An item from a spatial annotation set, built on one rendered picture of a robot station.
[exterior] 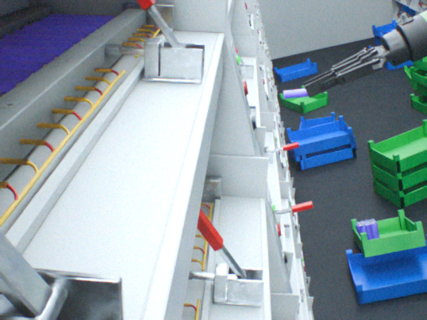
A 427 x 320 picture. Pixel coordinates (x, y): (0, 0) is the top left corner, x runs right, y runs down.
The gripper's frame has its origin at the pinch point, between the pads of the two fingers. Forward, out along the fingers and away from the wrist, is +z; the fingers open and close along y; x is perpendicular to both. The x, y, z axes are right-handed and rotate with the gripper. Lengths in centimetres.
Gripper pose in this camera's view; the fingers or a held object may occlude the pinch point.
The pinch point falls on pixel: (319, 83)
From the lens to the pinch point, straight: 122.6
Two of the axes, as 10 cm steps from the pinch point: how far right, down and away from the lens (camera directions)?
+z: -8.8, 4.1, 2.4
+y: -0.6, 4.0, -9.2
